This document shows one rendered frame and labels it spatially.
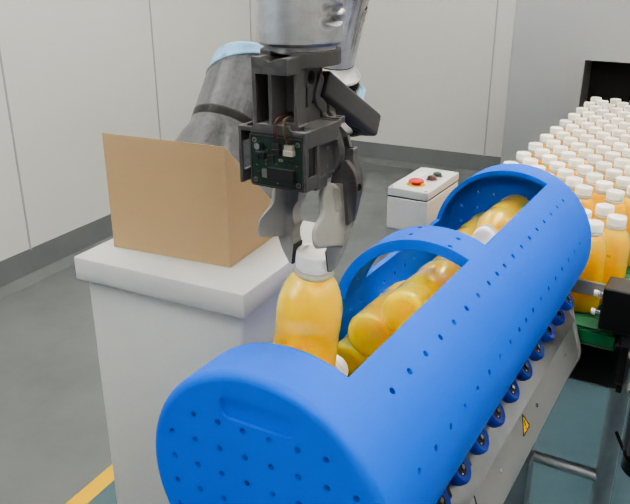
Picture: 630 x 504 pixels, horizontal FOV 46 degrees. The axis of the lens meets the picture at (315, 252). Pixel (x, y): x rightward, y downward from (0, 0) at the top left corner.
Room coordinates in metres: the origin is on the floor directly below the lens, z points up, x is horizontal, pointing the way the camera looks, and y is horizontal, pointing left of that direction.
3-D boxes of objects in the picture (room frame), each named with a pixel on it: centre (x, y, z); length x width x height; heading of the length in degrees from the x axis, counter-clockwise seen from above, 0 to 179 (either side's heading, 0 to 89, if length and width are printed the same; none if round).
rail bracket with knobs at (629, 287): (1.30, -0.60, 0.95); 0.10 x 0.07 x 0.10; 59
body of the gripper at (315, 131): (0.66, 0.02, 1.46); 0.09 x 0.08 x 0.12; 149
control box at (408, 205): (1.69, -0.26, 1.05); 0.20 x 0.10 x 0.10; 149
